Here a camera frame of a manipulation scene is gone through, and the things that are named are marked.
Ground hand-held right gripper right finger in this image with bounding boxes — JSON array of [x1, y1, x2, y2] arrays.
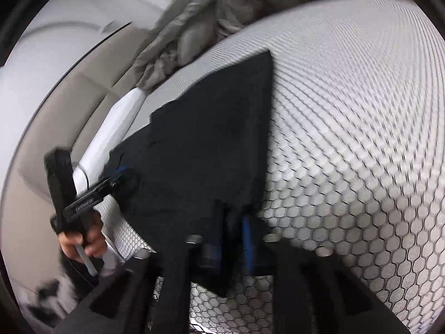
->
[[240, 216, 412, 334]]

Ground black and white cloth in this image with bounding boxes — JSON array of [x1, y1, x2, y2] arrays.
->
[[23, 278, 79, 326]]

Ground black pants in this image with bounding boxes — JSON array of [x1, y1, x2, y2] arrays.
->
[[106, 50, 275, 298]]

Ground grey blanket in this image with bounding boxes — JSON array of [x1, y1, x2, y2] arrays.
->
[[134, 0, 397, 93]]

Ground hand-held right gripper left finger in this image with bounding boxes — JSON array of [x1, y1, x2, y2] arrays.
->
[[56, 235, 226, 334]]

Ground thin black cable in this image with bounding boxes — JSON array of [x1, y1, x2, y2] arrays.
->
[[74, 164, 90, 190]]

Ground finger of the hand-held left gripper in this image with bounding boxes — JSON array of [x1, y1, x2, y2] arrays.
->
[[99, 166, 140, 203]]

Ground person's left hand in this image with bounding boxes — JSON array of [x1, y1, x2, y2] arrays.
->
[[57, 212, 109, 260]]

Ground white honeycomb-patterned bed mattress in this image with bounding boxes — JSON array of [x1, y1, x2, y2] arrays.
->
[[75, 0, 445, 334]]

